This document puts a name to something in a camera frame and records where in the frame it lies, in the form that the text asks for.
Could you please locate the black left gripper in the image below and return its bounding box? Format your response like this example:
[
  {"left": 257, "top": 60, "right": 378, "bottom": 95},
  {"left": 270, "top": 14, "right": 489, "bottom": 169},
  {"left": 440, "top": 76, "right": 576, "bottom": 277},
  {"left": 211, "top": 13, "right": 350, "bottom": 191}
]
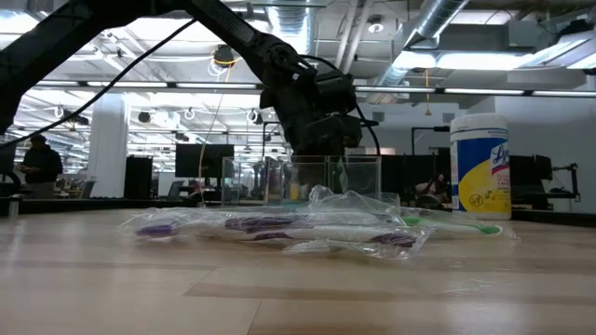
[{"left": 259, "top": 69, "right": 381, "bottom": 192}]

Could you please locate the clear acrylic organizer box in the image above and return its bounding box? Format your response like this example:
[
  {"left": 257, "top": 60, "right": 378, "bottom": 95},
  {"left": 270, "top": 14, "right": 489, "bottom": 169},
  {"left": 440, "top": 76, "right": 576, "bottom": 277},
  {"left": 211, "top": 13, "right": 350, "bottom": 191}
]
[{"left": 221, "top": 154, "right": 383, "bottom": 207}]

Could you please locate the pile of bagged purple toothbrushes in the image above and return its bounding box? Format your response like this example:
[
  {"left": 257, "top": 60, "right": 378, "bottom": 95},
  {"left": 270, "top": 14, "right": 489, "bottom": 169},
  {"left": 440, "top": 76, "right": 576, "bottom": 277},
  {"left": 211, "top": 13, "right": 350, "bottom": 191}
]
[{"left": 0, "top": 195, "right": 596, "bottom": 229}]

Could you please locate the smooth silver ventilation duct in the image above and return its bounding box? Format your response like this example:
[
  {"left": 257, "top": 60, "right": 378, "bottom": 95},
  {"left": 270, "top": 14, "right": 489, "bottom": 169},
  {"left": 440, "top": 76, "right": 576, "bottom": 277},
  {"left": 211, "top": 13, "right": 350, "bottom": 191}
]
[{"left": 372, "top": 0, "right": 470, "bottom": 87}]

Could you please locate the corrugated silver ventilation duct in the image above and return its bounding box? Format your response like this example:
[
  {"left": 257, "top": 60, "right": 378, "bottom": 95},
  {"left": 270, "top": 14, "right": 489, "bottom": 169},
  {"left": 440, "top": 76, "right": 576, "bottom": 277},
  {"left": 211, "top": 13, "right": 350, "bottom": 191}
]
[{"left": 265, "top": 0, "right": 314, "bottom": 55}]

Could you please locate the black ceiling camera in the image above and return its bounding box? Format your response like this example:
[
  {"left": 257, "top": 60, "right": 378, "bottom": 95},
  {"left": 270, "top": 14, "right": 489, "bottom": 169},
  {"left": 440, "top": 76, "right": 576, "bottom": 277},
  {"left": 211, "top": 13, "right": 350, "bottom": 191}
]
[{"left": 211, "top": 43, "right": 237, "bottom": 69}]

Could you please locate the black pipe frame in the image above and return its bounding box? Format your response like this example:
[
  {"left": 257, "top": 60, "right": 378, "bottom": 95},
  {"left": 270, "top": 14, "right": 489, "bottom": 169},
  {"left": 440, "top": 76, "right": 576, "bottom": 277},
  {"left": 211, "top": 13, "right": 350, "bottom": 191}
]
[{"left": 410, "top": 125, "right": 452, "bottom": 157}]

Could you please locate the person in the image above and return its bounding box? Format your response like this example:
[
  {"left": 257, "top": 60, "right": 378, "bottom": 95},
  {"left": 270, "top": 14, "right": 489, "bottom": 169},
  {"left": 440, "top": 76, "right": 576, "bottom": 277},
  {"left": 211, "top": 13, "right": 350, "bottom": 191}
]
[
  {"left": 413, "top": 173, "right": 452, "bottom": 209},
  {"left": 17, "top": 133, "right": 64, "bottom": 200}
]

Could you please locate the long ceiling light bar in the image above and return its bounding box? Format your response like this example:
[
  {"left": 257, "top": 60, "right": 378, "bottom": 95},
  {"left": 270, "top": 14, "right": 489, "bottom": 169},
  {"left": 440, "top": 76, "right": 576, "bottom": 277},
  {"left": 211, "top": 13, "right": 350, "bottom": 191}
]
[{"left": 35, "top": 80, "right": 596, "bottom": 98}]

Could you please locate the Lysol wipes canister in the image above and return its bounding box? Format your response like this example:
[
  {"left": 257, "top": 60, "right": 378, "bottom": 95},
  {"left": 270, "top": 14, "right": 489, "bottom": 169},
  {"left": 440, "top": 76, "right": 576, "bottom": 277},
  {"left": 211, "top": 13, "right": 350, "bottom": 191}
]
[{"left": 449, "top": 113, "right": 513, "bottom": 221}]

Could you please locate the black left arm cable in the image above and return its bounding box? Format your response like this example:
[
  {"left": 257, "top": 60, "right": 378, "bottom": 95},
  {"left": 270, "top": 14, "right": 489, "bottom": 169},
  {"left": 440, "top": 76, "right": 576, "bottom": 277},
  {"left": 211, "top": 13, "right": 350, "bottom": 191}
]
[{"left": 0, "top": 17, "right": 381, "bottom": 157}]

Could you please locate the bagged purple toothbrush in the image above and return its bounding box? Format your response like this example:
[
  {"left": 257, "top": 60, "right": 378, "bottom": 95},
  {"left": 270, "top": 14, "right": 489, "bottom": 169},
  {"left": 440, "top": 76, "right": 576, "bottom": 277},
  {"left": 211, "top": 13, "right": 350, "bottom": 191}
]
[
  {"left": 204, "top": 209, "right": 406, "bottom": 234},
  {"left": 116, "top": 207, "right": 308, "bottom": 244},
  {"left": 218, "top": 225, "right": 438, "bottom": 261}
]

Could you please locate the black cabinet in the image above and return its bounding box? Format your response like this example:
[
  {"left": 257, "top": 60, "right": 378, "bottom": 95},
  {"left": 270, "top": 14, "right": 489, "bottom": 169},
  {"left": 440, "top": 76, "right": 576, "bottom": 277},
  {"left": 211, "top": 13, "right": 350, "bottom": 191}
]
[{"left": 123, "top": 154, "right": 155, "bottom": 200}]

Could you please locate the white square pillar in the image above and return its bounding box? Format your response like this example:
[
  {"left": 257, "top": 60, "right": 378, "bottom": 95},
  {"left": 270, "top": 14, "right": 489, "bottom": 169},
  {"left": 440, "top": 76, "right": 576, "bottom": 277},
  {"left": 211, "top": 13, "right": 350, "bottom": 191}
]
[{"left": 86, "top": 92, "right": 131, "bottom": 199}]

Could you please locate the hanging yellow cord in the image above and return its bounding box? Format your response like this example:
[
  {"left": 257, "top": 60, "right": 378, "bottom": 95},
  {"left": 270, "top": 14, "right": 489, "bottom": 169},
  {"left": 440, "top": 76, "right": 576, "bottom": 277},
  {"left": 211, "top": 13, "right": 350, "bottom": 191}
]
[{"left": 422, "top": 68, "right": 433, "bottom": 117}]

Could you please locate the black computer monitor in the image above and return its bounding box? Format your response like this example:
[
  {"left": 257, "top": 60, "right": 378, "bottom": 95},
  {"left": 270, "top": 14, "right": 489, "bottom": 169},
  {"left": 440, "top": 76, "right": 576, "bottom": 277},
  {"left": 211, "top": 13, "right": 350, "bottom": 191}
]
[{"left": 174, "top": 143, "right": 236, "bottom": 180}]

